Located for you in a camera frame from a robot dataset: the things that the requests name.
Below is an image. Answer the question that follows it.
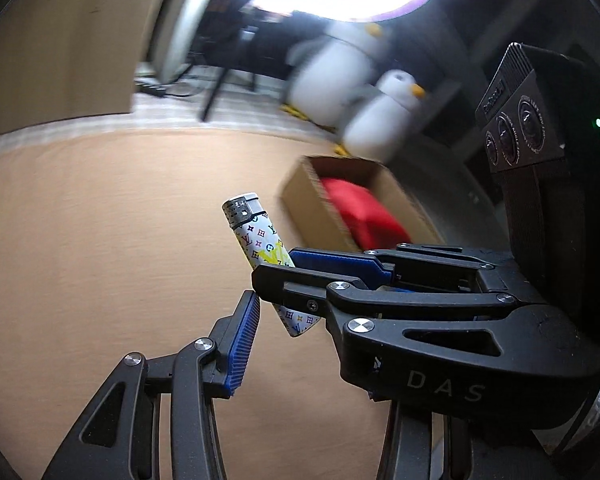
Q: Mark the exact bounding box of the red cloth pouch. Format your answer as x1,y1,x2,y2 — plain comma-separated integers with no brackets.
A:
321,178,411,250

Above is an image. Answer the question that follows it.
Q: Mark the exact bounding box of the patterned lighter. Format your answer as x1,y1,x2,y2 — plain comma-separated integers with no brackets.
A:
222,193,317,337

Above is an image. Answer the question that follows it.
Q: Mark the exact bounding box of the cardboard box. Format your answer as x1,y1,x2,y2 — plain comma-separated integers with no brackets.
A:
279,156,443,252

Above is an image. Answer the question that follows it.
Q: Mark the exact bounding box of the small penguin plush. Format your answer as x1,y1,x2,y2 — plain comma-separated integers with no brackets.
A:
335,70,426,164

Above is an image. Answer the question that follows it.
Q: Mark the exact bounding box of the large penguin plush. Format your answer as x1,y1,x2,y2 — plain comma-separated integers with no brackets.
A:
280,22,392,129

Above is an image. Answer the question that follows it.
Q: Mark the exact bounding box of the black power strip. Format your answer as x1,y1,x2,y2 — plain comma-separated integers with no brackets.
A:
135,81,168,99

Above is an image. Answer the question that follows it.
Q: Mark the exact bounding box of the wooden wardrobe panel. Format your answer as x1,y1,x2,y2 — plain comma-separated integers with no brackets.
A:
0,0,162,135

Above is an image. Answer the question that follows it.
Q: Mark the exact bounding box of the black camera box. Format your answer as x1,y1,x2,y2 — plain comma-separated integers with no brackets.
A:
475,42,600,296

